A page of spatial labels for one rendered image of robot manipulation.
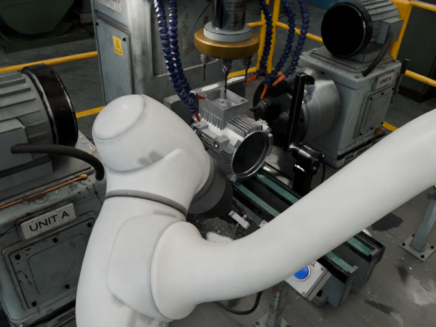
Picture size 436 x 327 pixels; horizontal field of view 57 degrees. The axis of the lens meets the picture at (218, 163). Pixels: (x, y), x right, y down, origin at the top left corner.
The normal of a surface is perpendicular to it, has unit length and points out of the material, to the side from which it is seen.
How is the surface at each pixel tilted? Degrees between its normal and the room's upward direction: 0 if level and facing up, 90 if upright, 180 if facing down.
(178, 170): 66
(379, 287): 0
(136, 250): 32
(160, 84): 90
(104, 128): 42
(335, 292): 90
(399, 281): 0
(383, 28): 90
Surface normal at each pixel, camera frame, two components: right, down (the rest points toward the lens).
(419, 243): -0.77, 0.34
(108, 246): -0.38, -0.45
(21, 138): 0.64, 0.47
